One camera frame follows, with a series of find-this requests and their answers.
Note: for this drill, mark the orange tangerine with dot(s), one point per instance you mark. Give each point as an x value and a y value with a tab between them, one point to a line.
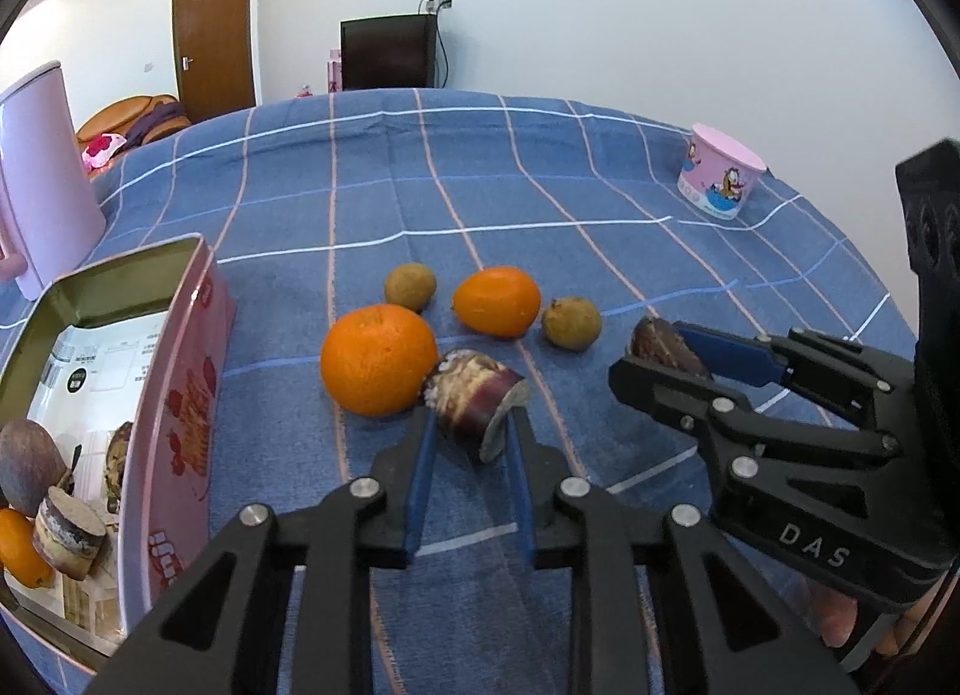
379	358
22	556
496	301

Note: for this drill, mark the white printed leaflet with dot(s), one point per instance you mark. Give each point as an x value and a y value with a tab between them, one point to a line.
97	365

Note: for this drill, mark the pink electric kettle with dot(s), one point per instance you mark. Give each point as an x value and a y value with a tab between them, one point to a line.
45	178

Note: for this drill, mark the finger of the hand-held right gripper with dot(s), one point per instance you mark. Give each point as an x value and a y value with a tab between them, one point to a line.
739	358
675	395

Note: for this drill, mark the pink tin box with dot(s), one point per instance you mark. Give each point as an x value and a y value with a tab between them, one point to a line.
180	440

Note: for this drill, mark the purple passion fruit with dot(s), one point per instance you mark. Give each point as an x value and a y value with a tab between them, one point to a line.
26	462

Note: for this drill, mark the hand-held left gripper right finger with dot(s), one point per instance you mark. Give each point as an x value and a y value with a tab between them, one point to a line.
523	507

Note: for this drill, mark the wall power outlet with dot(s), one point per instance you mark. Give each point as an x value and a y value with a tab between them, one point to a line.
436	2

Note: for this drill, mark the person's right hand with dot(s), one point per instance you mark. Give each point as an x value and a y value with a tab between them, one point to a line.
836	616

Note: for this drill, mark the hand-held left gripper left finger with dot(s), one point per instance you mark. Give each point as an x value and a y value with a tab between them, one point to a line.
420	492

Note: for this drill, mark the pink floral pillow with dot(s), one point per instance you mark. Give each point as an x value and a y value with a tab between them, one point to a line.
103	149

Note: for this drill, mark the black television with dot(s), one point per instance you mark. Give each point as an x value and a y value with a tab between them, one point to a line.
386	54

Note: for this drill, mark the pink cartoon mug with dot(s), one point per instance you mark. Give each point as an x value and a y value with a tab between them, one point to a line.
720	178

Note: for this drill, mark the purple cloth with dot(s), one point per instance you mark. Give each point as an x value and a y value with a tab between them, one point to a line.
157	125

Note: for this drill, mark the brown wooden door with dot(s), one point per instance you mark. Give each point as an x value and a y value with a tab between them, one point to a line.
214	39

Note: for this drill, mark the brown leather armchair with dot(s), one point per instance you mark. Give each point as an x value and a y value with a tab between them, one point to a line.
112	118

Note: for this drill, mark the brown kiwi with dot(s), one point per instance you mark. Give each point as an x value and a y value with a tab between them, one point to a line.
410	286

